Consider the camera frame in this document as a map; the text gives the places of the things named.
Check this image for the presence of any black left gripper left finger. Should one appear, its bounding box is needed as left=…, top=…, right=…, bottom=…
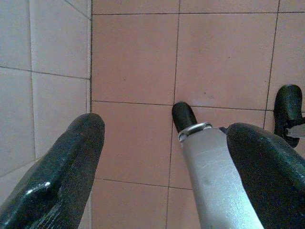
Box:
left=0, top=113, right=106, bottom=229

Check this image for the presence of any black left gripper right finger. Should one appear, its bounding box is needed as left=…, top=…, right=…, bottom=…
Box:
left=226, top=122, right=305, bottom=229

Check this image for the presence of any silver robot right leg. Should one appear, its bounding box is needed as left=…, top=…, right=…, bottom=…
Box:
left=285, top=116, right=305, bottom=139

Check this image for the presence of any black robot right foot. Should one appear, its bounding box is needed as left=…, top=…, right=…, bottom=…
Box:
left=273, top=84, right=305, bottom=148

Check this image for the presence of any black robot foot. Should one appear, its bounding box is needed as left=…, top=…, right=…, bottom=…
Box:
left=273, top=84, right=305, bottom=148
left=171, top=102, right=198, bottom=134

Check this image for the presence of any black robot left foot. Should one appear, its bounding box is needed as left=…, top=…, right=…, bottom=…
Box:
left=171, top=102, right=198, bottom=134

